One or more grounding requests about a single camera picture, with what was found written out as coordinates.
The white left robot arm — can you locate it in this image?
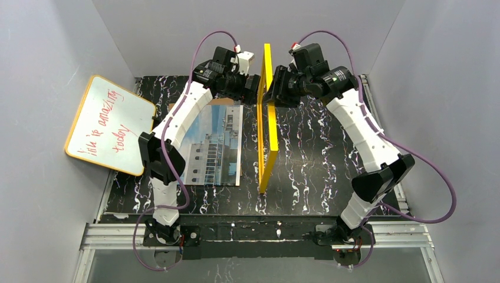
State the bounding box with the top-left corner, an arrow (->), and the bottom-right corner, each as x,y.
139,71 -> 261,227

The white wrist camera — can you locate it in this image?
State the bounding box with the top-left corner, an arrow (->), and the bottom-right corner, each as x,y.
289,43 -> 325,71
234,45 -> 255,75

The brown cardboard backing board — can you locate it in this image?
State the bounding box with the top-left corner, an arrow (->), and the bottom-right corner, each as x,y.
167,98 -> 235,111

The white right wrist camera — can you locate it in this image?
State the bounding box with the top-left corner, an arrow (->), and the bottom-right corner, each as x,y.
289,43 -> 325,71

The aluminium rail base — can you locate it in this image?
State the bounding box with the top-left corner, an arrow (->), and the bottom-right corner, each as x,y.
73,221 -> 444,282

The yellow wooden picture frame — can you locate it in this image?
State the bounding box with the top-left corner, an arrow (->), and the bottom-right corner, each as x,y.
256,43 -> 279,195

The whiteboard with red writing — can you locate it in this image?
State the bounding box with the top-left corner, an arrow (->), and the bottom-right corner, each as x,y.
64,75 -> 156,176

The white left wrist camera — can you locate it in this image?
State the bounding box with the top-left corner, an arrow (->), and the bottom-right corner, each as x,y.
234,45 -> 255,75

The building photo print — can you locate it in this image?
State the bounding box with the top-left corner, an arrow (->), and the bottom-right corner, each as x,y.
180,105 -> 244,186

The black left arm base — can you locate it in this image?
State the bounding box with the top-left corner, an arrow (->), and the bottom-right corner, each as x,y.
143,225 -> 201,247

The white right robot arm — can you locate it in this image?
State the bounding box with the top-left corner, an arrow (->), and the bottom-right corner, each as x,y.
267,65 -> 415,230

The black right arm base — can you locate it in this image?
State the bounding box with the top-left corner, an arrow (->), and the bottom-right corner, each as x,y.
310,224 -> 375,252

